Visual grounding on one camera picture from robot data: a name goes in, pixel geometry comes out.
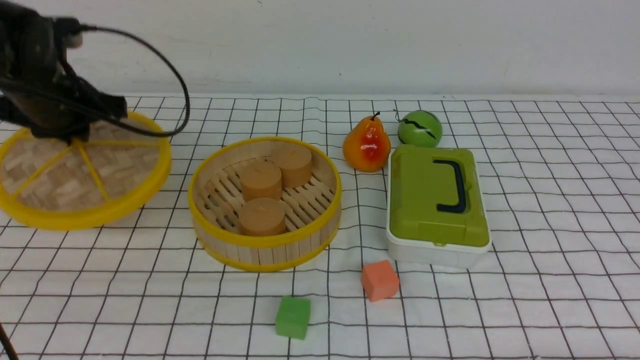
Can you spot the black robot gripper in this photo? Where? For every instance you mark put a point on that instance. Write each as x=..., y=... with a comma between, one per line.
x=40, y=91

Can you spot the yellow woven bamboo steamer lid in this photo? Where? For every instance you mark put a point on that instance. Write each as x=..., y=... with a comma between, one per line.
x=54, y=185

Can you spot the bamboo steamer basket yellow rim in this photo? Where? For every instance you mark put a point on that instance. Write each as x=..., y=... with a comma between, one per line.
x=312, y=212

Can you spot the brown cylinder bun middle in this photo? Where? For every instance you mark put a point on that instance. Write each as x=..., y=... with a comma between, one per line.
x=262, y=179

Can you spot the brown cylinder bun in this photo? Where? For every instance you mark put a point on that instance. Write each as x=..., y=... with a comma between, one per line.
x=262, y=217
x=295, y=163
x=262, y=179

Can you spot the brown cylinder bun front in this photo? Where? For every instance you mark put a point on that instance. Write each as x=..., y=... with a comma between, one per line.
x=262, y=217

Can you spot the brown cylinder bun back right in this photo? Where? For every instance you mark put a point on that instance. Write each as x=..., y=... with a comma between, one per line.
x=295, y=163

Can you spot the orange red toy pear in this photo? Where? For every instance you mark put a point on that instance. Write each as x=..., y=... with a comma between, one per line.
x=367, y=146

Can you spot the green foam cube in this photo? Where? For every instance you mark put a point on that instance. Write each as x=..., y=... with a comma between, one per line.
x=293, y=317

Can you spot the green toy watermelon ball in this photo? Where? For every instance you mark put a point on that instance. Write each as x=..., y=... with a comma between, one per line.
x=420, y=128

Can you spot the orange foam cube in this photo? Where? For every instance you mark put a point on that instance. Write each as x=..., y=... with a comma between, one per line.
x=379, y=280

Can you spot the green lidded white lunch box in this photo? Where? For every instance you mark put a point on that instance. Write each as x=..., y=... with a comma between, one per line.
x=435, y=213

